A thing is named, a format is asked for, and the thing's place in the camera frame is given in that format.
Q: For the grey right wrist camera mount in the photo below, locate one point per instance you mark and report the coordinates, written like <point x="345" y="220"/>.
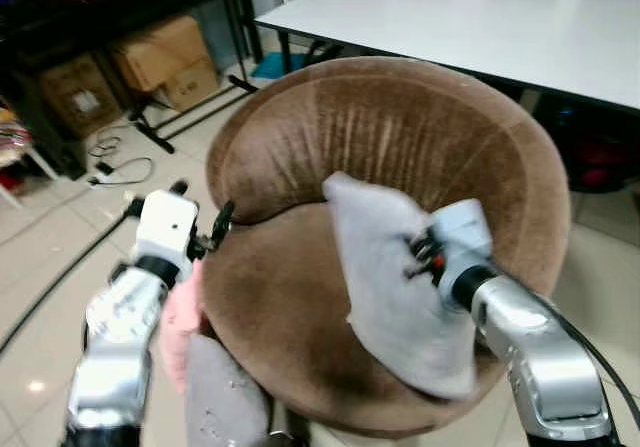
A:
<point x="465" y="232"/>

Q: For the blue flat item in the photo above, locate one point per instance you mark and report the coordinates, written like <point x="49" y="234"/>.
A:
<point x="275" y="65"/>

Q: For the light grey pillow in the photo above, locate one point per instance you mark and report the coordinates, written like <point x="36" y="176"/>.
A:
<point x="385" y="297"/>

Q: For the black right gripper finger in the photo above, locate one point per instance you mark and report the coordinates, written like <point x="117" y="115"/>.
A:
<point x="412" y="267"/>

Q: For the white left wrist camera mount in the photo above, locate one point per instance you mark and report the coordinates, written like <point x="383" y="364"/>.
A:
<point x="165" y="229"/>

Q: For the pink pillow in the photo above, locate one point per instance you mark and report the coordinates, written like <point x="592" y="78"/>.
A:
<point x="180" y="327"/>

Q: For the white table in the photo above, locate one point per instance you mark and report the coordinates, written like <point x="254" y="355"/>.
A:
<point x="450" y="17"/>

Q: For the white rack with clutter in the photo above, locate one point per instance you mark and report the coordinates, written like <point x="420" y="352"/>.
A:
<point x="12" y="142"/>

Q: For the black metal shelf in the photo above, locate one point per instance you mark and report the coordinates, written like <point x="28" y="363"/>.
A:
<point x="20" y="42"/>

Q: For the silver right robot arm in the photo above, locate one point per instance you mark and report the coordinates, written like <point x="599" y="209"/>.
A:
<point x="540" y="357"/>

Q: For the labelled cardboard box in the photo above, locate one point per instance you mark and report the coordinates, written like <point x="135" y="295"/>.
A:
<point x="80" y="97"/>

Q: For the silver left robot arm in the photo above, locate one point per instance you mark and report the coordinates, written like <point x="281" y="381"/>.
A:
<point x="115" y="347"/>

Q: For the small cardboard box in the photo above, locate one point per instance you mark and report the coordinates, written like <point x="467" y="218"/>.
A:
<point x="192" y="85"/>

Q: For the red and black object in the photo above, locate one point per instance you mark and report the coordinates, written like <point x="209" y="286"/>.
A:
<point x="600" y="162"/>

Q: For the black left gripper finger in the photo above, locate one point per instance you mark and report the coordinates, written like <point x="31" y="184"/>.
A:
<point x="222" y="225"/>

